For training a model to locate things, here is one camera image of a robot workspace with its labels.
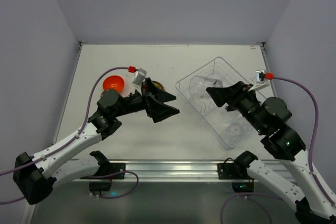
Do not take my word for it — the yellow patterned plate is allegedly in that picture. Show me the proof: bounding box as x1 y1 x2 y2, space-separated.
152 81 165 91

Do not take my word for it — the aluminium mounting rail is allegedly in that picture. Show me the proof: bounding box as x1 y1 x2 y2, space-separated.
34 158 313 183

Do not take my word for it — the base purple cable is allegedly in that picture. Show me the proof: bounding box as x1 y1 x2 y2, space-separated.
219 193 284 224
89 170 140 199

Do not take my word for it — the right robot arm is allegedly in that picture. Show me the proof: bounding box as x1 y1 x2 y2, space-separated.
206 81 335 223

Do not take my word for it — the clear glass cup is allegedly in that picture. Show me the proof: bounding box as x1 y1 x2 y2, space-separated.
189 76 223 98
223 122 246 145

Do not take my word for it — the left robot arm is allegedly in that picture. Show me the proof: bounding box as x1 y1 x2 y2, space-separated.
13 78 180 205

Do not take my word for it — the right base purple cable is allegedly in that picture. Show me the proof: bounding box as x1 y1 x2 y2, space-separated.
219 193 284 224

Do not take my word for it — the orange bowl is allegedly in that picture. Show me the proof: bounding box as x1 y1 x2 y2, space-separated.
102 75 125 93

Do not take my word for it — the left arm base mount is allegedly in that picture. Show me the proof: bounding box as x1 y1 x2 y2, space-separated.
82 151 125 179

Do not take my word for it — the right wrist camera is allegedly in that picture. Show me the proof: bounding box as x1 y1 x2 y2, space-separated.
249 70 270 92

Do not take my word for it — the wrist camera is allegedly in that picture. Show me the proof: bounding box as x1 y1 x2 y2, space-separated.
249 70 270 92
132 68 147 87

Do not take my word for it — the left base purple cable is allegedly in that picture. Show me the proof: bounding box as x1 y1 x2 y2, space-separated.
89 170 140 199

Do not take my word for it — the white wire dish rack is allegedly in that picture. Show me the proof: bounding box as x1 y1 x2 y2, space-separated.
175 56 276 150

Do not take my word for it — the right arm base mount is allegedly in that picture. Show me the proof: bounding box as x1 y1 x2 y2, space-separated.
217 157 250 180

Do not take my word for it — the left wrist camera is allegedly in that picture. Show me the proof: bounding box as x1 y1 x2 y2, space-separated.
132 68 147 87

